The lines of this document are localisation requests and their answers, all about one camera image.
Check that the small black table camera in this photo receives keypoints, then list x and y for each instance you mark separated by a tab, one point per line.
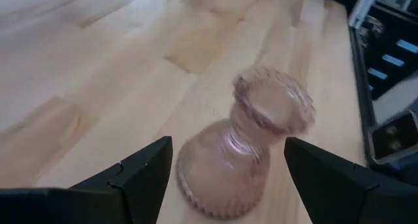
392	139

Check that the blue-grey camera mount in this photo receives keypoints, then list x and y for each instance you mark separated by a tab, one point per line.
398	93

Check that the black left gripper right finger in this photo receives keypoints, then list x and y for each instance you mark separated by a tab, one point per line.
352	201

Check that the pink ribbed glass candle holder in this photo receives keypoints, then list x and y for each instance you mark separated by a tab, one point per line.
225	165

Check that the silver aluminium extrusion bar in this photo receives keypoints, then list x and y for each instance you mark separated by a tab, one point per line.
360	8

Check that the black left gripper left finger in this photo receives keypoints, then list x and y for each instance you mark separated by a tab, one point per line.
81	204

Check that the black labelled drawer cabinet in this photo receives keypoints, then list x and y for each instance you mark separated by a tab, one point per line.
392	28

